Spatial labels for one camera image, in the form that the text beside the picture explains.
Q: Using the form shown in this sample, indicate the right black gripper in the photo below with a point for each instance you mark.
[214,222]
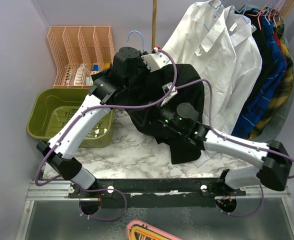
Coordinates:
[160,108]

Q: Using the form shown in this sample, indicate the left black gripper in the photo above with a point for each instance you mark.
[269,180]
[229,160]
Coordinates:
[146,71]

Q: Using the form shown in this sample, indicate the black shirt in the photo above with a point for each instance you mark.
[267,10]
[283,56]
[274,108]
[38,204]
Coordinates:
[265,53]
[147,121]

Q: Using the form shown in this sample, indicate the light blue hanger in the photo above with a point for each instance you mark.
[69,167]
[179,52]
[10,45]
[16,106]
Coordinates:
[141,36]

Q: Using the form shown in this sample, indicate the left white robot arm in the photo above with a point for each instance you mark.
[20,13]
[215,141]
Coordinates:
[112,88]

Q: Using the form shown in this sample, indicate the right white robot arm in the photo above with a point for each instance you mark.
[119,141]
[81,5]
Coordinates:
[269,163]

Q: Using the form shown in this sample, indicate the white shirt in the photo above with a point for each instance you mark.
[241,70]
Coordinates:
[201,39]
[233,71]

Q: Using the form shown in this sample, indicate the front white shirt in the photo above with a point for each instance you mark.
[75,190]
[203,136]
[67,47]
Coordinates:
[201,39]

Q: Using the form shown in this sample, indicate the blue plaid shirt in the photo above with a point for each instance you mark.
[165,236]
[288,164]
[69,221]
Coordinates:
[254,110]

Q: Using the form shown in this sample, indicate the pink hanger stack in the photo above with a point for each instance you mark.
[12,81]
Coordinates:
[139,230]

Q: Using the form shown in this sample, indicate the black hanging shirt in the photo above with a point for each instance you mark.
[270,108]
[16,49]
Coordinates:
[265,53]

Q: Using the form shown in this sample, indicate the yellow plaid shirt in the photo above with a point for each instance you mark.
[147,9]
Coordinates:
[274,118]

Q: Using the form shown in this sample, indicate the peach plastic file organizer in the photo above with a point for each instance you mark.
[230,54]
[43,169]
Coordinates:
[78,51]

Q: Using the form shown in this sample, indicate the wooden rack pole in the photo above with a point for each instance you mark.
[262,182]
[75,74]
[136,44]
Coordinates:
[154,23]

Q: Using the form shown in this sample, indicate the olive green plastic basin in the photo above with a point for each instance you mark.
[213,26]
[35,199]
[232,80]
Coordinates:
[54,107]

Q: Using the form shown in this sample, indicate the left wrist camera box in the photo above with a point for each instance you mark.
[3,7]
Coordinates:
[155,61]

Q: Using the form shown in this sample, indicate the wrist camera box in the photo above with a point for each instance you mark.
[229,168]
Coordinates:
[169,93]
[155,61]

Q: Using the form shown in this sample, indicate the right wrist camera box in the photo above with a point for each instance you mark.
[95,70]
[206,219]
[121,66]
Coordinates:
[169,93]

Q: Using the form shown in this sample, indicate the black mounting rail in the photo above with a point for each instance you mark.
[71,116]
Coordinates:
[155,192]

